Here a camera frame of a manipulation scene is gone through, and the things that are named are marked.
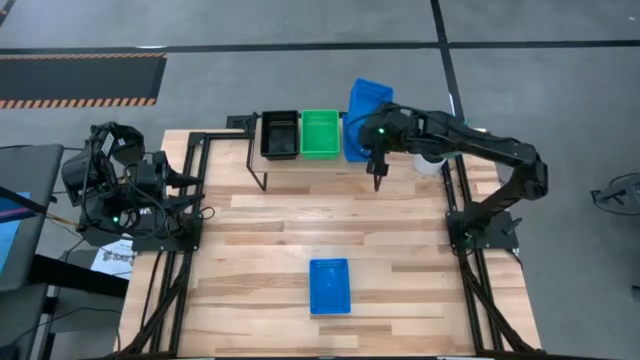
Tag white printed paper sheet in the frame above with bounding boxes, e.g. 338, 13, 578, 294
90, 232, 137, 281

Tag black aluminium rail frame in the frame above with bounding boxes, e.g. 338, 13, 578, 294
382, 127, 544, 354
117, 130, 251, 357

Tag black mat hazard stripe edge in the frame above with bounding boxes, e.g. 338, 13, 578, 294
0, 52, 168, 110

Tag green plastic basket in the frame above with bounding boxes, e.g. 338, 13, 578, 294
300, 108, 342, 161

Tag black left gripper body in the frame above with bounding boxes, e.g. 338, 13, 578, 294
124, 152, 171, 215

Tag potted plant white pot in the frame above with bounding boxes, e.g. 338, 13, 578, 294
412, 117, 474, 177

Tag black plastic basket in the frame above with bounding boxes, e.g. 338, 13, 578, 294
259, 109, 301, 162

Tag wooden shelf black metal frame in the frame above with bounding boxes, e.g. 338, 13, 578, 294
245, 112, 387, 193

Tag blue panel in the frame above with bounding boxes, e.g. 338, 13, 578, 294
0, 192, 31, 274

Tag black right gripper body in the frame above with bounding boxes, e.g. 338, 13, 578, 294
357, 103, 419, 156

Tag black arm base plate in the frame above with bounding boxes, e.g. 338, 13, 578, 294
130, 212, 202, 253
446, 209, 520, 250

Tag black floor beam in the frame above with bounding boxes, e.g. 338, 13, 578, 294
27, 254, 130, 299

